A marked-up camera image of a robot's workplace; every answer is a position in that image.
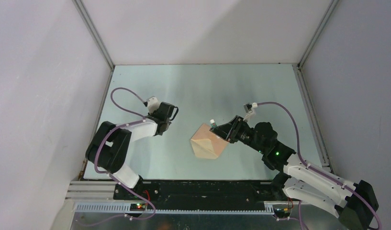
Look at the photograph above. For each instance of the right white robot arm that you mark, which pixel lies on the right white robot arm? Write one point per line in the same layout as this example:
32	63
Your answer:
353	204

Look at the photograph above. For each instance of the white green glue stick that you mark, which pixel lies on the white green glue stick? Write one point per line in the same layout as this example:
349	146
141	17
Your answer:
213	123

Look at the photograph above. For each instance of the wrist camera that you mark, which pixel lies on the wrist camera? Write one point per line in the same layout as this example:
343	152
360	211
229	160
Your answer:
152	103
250	111

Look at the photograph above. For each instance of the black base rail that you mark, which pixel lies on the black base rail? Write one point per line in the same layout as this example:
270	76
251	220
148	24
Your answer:
204	195

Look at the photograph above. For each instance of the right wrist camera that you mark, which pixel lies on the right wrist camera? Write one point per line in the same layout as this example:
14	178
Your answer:
250	111

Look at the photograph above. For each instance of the tan paper envelope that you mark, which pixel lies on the tan paper envelope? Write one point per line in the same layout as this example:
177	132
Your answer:
207	145

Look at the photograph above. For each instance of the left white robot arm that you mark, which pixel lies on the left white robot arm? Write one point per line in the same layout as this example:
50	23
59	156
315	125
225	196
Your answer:
109	146

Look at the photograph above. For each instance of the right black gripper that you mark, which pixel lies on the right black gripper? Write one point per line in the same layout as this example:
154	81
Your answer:
226	130

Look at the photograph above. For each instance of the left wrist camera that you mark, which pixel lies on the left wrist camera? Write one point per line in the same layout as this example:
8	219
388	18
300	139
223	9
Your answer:
152	103

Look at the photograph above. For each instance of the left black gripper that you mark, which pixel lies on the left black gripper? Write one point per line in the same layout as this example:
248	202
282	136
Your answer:
152	114

